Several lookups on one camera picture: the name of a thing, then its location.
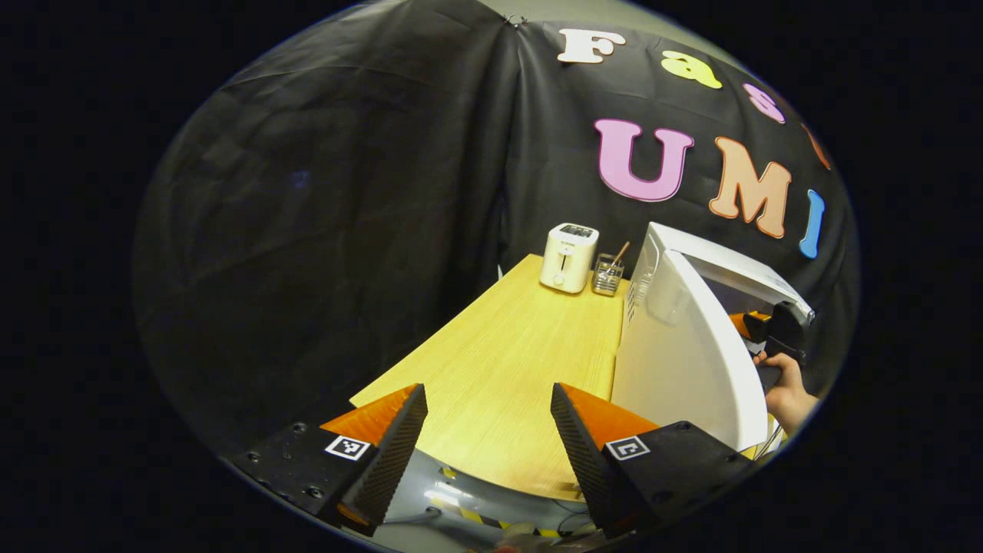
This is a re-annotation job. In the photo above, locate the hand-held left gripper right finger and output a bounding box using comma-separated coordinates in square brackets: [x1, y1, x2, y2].
[550, 382, 757, 538]

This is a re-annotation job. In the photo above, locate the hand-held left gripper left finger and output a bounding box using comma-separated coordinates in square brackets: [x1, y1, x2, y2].
[223, 382, 429, 537]

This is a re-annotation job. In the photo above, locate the white microwave oven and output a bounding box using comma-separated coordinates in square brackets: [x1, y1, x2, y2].
[611, 221, 815, 452]

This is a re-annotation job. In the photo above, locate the clear glass stick holder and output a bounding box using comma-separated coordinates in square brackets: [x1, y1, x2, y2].
[591, 242, 631, 297]

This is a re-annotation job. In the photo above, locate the white toaster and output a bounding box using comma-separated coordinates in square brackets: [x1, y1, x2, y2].
[539, 223, 600, 294]

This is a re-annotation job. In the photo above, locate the black backdrop cloth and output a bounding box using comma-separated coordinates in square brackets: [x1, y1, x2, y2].
[131, 0, 859, 454]

